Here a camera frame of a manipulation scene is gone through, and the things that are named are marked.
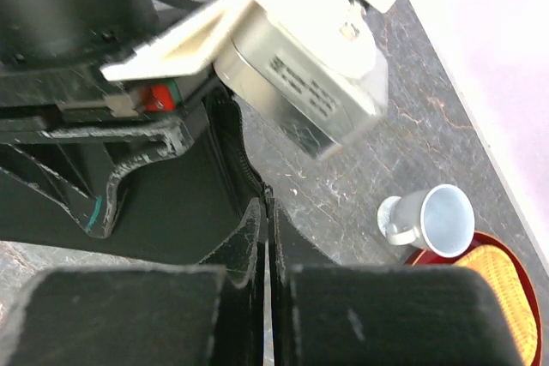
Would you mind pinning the pale blue footed mug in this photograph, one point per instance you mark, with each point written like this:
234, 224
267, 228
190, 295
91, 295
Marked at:
440, 219

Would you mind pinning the round red lacquer tray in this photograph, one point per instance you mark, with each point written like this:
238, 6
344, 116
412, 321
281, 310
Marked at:
426, 257

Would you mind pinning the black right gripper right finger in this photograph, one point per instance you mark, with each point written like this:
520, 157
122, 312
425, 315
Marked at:
328, 314

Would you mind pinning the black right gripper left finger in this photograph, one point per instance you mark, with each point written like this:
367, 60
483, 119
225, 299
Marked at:
210, 313

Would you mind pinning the woven bamboo basket tray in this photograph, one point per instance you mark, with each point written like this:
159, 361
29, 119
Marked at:
498, 270

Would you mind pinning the black zippered tool case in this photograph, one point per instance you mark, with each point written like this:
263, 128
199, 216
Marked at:
176, 211

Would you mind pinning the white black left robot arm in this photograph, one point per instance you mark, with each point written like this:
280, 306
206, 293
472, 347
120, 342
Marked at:
42, 33

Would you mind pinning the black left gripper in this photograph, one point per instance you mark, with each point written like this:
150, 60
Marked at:
73, 137

